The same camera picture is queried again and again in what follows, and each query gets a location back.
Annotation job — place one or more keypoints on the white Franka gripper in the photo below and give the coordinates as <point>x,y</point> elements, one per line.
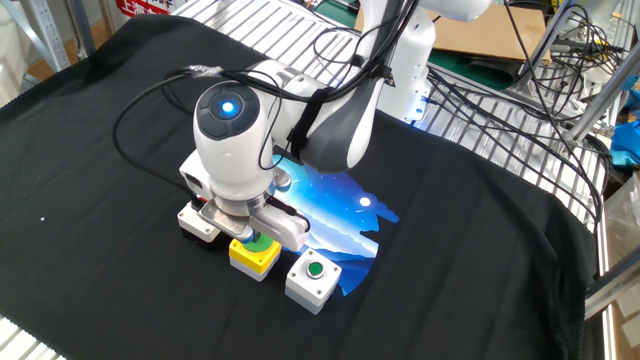
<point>285,230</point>

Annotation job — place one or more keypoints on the yellow box green mushroom button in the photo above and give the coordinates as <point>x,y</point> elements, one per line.
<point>250,260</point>

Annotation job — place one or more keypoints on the white box red button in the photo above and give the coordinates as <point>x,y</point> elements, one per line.
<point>197,227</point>

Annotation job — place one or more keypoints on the white box small green button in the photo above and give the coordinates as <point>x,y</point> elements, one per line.
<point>310,292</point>

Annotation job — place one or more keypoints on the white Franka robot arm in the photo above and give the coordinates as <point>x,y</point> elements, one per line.
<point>230,160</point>

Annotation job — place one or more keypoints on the black cloth with blue print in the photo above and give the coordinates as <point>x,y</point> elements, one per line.
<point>450,250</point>

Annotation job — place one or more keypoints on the red white sign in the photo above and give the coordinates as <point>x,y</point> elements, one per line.
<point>145,7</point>

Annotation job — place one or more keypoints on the brown cardboard sheet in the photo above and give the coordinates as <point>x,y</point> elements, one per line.
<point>500,35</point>

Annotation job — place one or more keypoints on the clear plastic bag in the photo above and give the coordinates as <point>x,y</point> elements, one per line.
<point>625,210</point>

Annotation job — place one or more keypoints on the dark metal post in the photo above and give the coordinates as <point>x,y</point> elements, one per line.
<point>82,25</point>

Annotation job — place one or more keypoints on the perforated metal post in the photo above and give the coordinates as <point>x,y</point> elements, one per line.
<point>47,35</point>

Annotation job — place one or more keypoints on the aluminium frame post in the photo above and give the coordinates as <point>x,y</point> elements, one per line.
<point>547,42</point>

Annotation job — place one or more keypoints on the aluminium frame profile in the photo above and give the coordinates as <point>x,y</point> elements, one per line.
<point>600,95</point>
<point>610,292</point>

